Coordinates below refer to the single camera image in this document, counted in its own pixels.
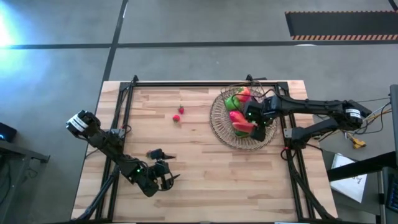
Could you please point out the red yellow toy mango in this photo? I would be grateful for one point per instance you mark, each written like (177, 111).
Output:
(236, 116)

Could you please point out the black mat with hazard stripes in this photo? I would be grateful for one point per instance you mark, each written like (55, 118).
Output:
(342, 25)

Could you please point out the orange toy tomato green top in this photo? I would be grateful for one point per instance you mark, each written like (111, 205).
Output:
(245, 95)

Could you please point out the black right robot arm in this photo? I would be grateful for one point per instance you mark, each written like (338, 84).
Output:
(311, 105)

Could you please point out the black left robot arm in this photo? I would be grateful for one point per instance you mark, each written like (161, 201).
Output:
(124, 161)

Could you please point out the dark green toy avocado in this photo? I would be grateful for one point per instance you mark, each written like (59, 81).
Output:
(242, 134)

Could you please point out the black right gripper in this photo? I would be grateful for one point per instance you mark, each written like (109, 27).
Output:
(262, 112)

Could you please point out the green toy apple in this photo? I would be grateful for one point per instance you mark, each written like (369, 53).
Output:
(231, 103)

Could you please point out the small red toy strawberry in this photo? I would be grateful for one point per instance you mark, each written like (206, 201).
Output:
(176, 118)
(181, 109)

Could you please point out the grey monitor edge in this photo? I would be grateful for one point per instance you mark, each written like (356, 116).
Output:
(394, 124)

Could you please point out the black device with blue light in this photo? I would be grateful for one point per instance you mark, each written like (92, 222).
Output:
(6, 132)

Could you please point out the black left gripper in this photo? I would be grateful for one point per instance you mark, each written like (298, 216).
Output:
(161, 171)

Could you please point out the watermelon slice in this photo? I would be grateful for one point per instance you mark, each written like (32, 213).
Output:
(244, 127)

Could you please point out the dark keyboard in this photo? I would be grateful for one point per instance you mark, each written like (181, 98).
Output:
(391, 193)

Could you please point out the black desk bar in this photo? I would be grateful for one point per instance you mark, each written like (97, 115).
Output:
(367, 166)

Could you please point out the black metal stand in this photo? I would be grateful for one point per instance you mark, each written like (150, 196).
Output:
(18, 152)

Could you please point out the white paper sheet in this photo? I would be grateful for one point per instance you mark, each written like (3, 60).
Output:
(349, 186)

